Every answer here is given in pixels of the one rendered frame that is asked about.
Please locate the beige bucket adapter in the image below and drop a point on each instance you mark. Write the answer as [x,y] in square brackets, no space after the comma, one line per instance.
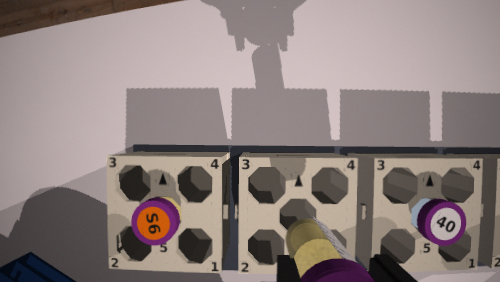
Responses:
[181,176]
[489,243]
[385,227]
[285,180]

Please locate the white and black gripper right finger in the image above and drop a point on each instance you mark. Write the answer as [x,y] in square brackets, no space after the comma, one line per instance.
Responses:
[384,269]

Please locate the blue tube rack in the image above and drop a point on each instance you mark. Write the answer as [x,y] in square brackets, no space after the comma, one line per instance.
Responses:
[31,268]

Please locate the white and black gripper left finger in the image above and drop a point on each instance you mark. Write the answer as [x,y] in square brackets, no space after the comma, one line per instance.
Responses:
[287,269]

